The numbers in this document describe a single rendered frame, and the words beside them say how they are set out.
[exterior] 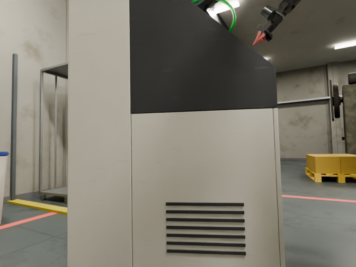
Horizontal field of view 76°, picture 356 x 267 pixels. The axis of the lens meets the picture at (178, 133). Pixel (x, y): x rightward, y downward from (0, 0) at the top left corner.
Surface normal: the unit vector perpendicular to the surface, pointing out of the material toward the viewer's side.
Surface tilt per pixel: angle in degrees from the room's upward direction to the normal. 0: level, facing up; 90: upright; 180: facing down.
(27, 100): 90
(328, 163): 90
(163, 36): 90
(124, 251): 90
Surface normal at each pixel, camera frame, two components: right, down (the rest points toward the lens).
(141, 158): -0.12, -0.05
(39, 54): 0.87, -0.05
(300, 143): -0.49, -0.04
